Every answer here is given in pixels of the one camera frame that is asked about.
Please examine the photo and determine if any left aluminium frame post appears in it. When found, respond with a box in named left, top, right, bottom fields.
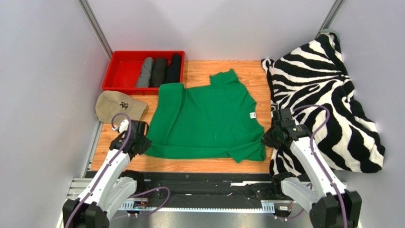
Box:
left=78, top=0, right=113, bottom=59

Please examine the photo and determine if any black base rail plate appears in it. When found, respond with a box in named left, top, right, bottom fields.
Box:
left=118, top=171, right=294, bottom=212

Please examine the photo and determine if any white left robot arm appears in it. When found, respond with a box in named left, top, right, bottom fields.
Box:
left=62, top=120, right=152, bottom=228

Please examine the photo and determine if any right aluminium frame post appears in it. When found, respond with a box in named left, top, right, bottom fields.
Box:
left=316, top=0, right=345, bottom=37

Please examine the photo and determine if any zebra print blanket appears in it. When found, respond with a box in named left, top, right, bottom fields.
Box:
left=261, top=32, right=386, bottom=173

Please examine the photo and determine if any beige baseball cap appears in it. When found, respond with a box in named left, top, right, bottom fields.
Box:
left=95, top=91, right=147, bottom=123

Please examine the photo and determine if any green t-shirt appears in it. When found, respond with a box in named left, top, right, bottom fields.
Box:
left=146, top=69, right=266, bottom=162

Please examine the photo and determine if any black rolled t-shirt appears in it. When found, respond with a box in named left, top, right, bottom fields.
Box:
left=164, top=53, right=182, bottom=84

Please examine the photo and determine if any dark grey rolled t-shirt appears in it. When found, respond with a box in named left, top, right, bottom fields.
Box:
left=150, top=57, right=168, bottom=87

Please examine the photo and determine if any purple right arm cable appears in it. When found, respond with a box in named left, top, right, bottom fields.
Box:
left=273, top=104, right=348, bottom=228

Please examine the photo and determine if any aluminium frame post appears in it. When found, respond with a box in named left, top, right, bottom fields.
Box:
left=78, top=0, right=113, bottom=59
left=316, top=0, right=345, bottom=37

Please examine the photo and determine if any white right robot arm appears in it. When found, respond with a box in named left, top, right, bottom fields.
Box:
left=262, top=108, right=362, bottom=228

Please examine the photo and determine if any red plastic bin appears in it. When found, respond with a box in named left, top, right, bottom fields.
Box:
left=101, top=50, right=186, bottom=95

